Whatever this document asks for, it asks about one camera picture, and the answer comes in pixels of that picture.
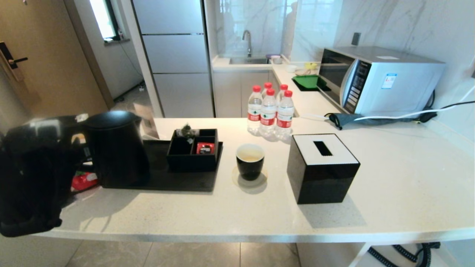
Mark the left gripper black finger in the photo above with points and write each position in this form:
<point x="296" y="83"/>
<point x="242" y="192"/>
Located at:
<point x="84" y="158"/>
<point x="81" y="136"/>

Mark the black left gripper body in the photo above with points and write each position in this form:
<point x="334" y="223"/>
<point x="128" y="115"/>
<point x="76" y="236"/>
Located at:
<point x="63" y="157"/>

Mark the black electric kettle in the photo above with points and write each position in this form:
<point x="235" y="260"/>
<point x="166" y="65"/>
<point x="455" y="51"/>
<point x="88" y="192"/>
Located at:
<point x="118" y="152"/>

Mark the black bag white tag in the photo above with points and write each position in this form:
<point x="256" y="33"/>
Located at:
<point x="70" y="120"/>

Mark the red toy tomato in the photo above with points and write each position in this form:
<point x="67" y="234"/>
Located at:
<point x="84" y="181"/>

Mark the brown wooden door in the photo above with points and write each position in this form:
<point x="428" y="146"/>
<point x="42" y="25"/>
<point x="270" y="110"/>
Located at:
<point x="52" y="55"/>

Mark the black rectangular serving tray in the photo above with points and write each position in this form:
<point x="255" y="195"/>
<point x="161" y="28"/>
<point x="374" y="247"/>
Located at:
<point x="178" y="182"/>

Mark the black compartment organizer box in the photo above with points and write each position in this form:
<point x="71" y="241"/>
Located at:
<point x="193" y="164"/>

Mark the bright window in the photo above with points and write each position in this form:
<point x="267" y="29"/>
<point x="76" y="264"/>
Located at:
<point x="102" y="18"/>

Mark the white refrigerator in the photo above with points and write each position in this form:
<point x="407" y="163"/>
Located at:
<point x="174" y="55"/>

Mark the white kitchen base cabinet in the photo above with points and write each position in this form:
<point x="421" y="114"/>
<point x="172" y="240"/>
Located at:
<point x="232" y="94"/>

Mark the black cup white inside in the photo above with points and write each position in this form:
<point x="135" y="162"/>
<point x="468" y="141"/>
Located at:
<point x="250" y="168"/>

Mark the red-capped water bottle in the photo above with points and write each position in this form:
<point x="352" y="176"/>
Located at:
<point x="267" y="85"/>
<point x="282" y="87"/>
<point x="267" y="116"/>
<point x="254" y="111"/>
<point x="284" y="118"/>

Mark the clear glass coaster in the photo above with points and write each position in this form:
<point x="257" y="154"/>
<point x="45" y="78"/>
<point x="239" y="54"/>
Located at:
<point x="261" y="181"/>

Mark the steel kitchen sink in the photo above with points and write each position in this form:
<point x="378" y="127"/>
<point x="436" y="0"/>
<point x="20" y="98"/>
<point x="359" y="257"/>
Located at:
<point x="248" y="61"/>

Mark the chrome sink faucet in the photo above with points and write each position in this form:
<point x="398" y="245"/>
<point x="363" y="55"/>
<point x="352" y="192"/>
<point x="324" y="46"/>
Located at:
<point x="249" y="38"/>

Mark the purple bowl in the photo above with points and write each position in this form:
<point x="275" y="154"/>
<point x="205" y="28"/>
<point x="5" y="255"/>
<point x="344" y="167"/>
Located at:
<point x="274" y="56"/>

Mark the small white cup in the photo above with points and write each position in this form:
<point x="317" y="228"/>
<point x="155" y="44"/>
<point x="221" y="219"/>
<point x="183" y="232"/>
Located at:
<point x="291" y="68"/>

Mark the black cooktop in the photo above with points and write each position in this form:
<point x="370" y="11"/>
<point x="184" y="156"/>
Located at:
<point x="302" y="89"/>

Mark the green plastic tray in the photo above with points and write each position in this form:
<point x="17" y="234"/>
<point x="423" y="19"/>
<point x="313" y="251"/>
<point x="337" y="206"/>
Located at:
<point x="308" y="81"/>

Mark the black tissue box white top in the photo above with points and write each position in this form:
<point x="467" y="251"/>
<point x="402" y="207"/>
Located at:
<point x="323" y="181"/>

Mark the yellow kitchen item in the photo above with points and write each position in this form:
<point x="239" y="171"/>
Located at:
<point x="311" y="66"/>

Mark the silver microwave oven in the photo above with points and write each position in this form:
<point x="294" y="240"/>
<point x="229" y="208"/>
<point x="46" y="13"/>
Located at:
<point x="397" y="85"/>

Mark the grey wall outlet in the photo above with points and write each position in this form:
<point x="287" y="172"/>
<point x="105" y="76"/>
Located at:
<point x="356" y="39"/>

